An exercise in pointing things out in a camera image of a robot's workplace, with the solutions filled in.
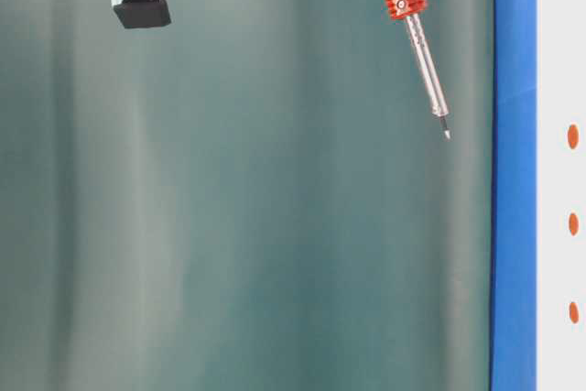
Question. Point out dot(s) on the red soldering iron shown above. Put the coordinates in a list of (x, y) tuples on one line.
[(408, 11)]

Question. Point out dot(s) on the green backdrop curtain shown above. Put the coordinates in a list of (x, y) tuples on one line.
[(255, 197)]

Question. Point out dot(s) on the white paper sheet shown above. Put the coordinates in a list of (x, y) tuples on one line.
[(561, 194)]

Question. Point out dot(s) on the blue table cloth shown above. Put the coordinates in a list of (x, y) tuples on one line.
[(514, 216)]

